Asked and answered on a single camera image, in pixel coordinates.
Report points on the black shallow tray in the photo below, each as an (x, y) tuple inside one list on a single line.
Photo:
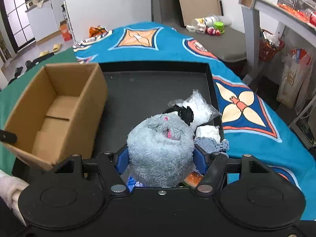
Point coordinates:
[(140, 89)]

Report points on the black framed glass door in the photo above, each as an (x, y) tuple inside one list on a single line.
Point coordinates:
[(19, 29)]

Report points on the grey mattress pad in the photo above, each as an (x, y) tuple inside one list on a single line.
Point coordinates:
[(229, 47)]

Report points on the white round container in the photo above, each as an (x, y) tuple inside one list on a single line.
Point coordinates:
[(207, 21)]

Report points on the yellow slipper right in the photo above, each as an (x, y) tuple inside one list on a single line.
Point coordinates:
[(57, 47)]

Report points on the orange cardboard box on floor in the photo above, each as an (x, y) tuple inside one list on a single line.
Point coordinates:
[(63, 27)]

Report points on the blue tissue pack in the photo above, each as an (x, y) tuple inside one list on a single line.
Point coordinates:
[(133, 183)]

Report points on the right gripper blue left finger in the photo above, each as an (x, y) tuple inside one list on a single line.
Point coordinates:
[(111, 166)]

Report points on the brown cardboard box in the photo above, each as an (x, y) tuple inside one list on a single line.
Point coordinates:
[(58, 114)]

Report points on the blue patterned blanket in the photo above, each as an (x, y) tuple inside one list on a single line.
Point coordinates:
[(249, 124)]

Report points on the green cloth sheet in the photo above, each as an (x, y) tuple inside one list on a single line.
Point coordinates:
[(9, 97)]

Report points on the plush hamburger toy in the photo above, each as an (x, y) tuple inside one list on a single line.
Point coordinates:
[(193, 179)]

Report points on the green lidded jar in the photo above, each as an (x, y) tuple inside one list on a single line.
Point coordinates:
[(219, 26)]

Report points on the black shoe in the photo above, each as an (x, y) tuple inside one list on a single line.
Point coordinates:
[(18, 72)]

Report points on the yellow slipper left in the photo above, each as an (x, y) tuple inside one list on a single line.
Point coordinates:
[(44, 53)]

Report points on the black laptop bag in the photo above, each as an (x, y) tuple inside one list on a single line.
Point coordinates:
[(30, 64)]

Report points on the grey fluffy plush toy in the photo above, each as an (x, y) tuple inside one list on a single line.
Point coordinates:
[(161, 151)]

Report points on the blue denim fabric piece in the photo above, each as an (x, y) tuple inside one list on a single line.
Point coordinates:
[(210, 145)]

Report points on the white kitchen cabinet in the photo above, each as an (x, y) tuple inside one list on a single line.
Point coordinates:
[(45, 20)]

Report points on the yellow slipper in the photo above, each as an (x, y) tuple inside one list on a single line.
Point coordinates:
[(57, 47), (44, 53)]

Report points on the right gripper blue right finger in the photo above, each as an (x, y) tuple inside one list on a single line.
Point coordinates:
[(212, 166)]

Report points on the orange gift bag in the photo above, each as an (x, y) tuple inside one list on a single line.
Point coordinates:
[(95, 31)]

